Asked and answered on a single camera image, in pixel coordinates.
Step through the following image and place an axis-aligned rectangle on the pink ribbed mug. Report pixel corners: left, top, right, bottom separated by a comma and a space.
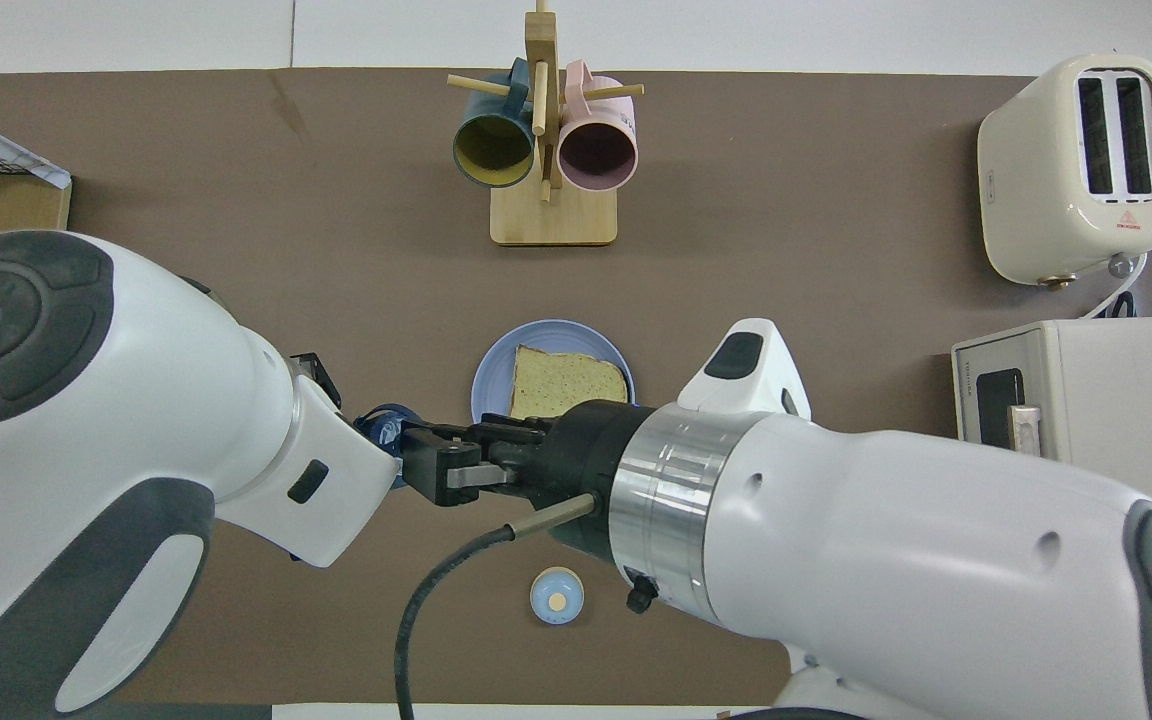
557, 60, 639, 193

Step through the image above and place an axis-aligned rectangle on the teal mug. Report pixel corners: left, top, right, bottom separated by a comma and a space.
452, 57, 537, 189

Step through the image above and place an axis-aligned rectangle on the blue round plate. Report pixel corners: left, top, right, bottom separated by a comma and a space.
471, 319, 636, 431

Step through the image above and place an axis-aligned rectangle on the cream two-slot toaster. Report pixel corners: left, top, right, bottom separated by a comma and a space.
977, 54, 1152, 287

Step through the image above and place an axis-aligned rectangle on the slice of bread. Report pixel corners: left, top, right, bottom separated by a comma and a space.
510, 345, 629, 421

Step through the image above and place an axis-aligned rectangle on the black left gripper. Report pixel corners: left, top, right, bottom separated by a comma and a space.
290, 351, 344, 412

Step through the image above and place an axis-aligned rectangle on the wooden mug tree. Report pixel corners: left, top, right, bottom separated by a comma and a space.
447, 0, 645, 247

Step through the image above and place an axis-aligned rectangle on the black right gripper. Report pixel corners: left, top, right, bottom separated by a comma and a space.
401, 400, 655, 563

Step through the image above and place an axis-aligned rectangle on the cream toaster oven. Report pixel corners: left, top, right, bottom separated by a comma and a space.
951, 317, 1152, 501

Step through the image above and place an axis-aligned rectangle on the brown table mat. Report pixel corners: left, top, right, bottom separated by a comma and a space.
0, 68, 1152, 707

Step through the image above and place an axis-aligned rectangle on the clear squeeze bottle blue cap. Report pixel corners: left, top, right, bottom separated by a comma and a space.
353, 403, 427, 491

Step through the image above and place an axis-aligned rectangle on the wood and wire shelf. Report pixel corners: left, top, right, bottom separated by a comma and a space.
0, 130, 73, 251

